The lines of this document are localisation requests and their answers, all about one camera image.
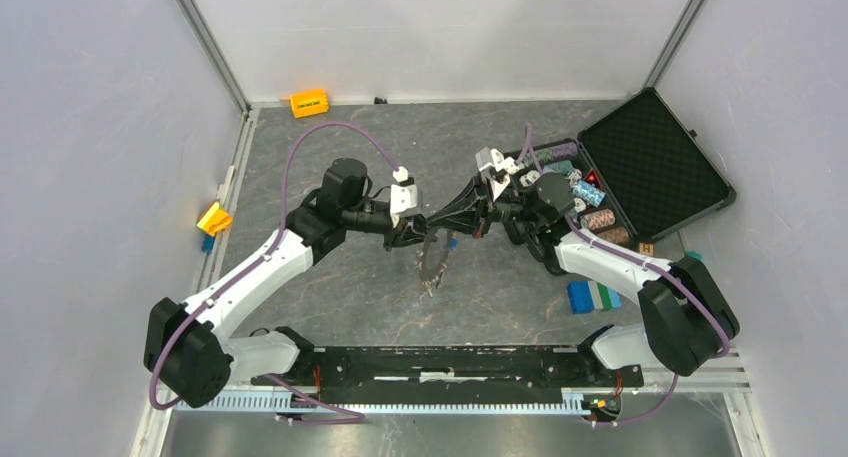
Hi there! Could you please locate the yellow orange block at left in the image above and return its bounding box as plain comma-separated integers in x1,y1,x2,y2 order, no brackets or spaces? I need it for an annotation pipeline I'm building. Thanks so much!
196,201,233,237

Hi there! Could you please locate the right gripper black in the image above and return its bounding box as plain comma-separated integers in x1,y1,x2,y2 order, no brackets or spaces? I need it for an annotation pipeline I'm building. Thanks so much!
426,172,543,240

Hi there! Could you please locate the blue green white block stack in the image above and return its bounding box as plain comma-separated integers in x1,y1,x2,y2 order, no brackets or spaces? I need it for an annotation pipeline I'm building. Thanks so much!
566,281,622,315

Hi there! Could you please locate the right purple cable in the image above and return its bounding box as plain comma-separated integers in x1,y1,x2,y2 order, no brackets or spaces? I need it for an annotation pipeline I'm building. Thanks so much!
515,123,732,429

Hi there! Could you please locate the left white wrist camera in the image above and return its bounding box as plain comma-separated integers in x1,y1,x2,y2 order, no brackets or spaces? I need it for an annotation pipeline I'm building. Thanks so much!
389,166,420,228

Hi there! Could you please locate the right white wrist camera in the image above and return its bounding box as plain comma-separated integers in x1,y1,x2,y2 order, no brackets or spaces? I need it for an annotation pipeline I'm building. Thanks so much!
475,147,520,183

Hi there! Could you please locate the small blue block at left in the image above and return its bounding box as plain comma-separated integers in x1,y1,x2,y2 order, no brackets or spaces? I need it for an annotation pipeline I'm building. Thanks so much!
201,235,215,254

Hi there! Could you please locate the small wooden letter cube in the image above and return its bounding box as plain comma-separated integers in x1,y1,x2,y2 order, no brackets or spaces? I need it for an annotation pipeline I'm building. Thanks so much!
636,242,655,257

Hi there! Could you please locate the orange box at back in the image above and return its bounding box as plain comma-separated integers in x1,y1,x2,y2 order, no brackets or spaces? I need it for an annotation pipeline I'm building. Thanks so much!
289,89,330,119

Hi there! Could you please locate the black poker chip case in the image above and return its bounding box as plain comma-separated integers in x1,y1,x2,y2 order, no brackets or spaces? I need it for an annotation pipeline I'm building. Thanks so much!
512,88,736,252

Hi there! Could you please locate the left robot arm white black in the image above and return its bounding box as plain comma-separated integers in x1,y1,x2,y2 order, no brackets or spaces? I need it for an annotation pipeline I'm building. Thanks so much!
143,158,426,410

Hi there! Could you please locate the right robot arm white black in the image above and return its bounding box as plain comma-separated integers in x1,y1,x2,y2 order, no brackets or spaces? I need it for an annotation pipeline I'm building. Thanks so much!
427,173,739,385

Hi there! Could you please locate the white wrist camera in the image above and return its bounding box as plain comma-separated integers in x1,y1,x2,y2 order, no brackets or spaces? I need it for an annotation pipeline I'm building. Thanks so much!
389,166,420,228
475,147,520,183

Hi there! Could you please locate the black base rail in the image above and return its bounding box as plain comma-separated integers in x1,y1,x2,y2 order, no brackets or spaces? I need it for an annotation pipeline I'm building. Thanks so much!
284,345,644,405

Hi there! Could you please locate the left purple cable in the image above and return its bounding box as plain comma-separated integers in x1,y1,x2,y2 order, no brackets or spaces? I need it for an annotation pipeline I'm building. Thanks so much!
148,122,409,426

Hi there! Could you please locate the purple cable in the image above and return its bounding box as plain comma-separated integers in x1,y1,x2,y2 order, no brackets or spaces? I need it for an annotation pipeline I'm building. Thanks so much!
148,122,409,426
515,123,732,429

